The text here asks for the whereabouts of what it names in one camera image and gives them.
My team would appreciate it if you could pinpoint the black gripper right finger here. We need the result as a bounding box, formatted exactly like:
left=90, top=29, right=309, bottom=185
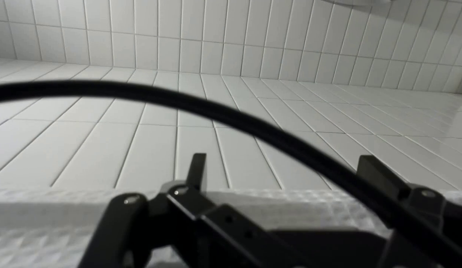
left=356, top=155, right=462, bottom=268

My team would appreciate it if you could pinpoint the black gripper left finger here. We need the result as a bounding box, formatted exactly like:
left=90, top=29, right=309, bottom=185
left=78, top=193, right=151, bottom=268

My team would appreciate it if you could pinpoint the white shower curtain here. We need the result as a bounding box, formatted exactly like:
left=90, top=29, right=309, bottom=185
left=0, top=187, right=392, bottom=268

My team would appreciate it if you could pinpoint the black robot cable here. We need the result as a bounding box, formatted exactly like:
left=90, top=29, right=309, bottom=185
left=0, top=79, right=462, bottom=266

